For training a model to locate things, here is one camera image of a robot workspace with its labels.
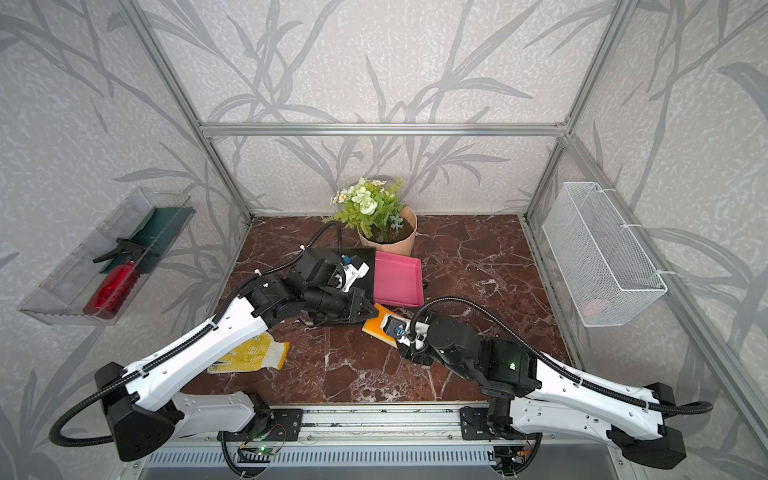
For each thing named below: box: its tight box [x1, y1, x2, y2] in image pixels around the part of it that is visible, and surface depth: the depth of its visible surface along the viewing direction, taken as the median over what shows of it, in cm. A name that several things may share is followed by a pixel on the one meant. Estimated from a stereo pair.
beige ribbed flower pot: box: [356, 206, 418, 255], surface depth 98 cm
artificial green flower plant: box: [322, 178, 406, 243], surface depth 86 cm
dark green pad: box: [101, 207, 195, 274], surface depth 71 cm
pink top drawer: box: [374, 250, 425, 308], surface depth 93 cm
